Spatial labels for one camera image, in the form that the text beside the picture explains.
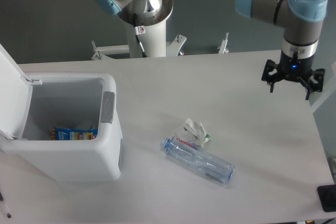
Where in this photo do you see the black device at table edge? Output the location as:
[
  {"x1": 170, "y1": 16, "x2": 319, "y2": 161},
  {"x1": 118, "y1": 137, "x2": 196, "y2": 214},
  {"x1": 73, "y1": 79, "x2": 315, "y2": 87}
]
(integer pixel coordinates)
[{"x1": 317, "y1": 184, "x2": 336, "y2": 212}]

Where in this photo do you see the clear plastic water bottle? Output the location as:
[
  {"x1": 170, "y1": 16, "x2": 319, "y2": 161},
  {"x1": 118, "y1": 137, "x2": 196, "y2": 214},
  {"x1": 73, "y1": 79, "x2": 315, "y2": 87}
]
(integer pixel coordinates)
[{"x1": 160, "y1": 137, "x2": 235, "y2": 184}]

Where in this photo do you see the white plastic trash can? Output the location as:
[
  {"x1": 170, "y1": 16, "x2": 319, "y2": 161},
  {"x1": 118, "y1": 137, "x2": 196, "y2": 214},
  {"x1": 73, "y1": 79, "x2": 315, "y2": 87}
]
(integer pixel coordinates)
[{"x1": 1, "y1": 72, "x2": 122, "y2": 182}]

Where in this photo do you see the black white pen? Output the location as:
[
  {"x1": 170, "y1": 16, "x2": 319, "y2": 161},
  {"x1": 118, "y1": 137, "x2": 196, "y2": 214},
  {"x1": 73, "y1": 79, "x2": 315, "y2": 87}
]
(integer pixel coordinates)
[{"x1": 0, "y1": 193, "x2": 12, "y2": 218}]

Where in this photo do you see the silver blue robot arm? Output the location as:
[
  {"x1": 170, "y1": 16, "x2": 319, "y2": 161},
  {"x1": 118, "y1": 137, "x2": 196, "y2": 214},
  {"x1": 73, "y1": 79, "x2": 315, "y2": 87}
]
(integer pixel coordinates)
[{"x1": 95, "y1": 0, "x2": 328, "y2": 94}]

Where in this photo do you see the blue snack wrapper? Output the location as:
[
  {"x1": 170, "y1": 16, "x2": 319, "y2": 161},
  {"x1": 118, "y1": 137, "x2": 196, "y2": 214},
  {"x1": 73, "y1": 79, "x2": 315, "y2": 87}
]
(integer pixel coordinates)
[{"x1": 51, "y1": 127, "x2": 98, "y2": 141}]

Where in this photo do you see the black cable on pedestal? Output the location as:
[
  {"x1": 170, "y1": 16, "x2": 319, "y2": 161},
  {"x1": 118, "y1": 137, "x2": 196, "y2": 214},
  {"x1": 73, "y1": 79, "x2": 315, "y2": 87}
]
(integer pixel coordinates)
[{"x1": 132, "y1": 14, "x2": 148, "y2": 58}]

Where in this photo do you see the white trash can lid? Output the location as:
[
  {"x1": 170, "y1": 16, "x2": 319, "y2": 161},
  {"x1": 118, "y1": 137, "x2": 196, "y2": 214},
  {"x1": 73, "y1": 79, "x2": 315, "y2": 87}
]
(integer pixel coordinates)
[{"x1": 1, "y1": 46, "x2": 43, "y2": 140}]

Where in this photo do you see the white paper wrapper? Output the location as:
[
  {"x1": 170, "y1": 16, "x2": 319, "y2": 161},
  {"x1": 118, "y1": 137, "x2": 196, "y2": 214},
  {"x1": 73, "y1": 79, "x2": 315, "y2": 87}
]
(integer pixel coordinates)
[{"x1": 174, "y1": 118, "x2": 211, "y2": 148}]

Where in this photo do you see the white furniture at right edge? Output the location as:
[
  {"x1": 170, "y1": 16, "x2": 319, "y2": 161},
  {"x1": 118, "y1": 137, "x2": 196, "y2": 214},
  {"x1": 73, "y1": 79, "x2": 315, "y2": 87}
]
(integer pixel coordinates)
[{"x1": 311, "y1": 62, "x2": 335, "y2": 113}]

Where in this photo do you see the white metal base frame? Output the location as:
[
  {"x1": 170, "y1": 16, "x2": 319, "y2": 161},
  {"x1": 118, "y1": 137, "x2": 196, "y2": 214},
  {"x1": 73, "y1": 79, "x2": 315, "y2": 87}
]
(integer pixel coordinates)
[{"x1": 90, "y1": 32, "x2": 230, "y2": 61}]

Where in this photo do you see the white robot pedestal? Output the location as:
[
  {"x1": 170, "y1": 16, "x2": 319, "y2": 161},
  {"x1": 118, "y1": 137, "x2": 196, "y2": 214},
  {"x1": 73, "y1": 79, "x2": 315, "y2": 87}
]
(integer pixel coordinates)
[{"x1": 118, "y1": 0, "x2": 173, "y2": 44}]

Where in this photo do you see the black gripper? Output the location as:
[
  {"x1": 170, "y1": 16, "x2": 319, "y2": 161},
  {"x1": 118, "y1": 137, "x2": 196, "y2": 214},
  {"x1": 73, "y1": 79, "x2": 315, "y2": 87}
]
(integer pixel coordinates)
[{"x1": 261, "y1": 51, "x2": 325, "y2": 100}]

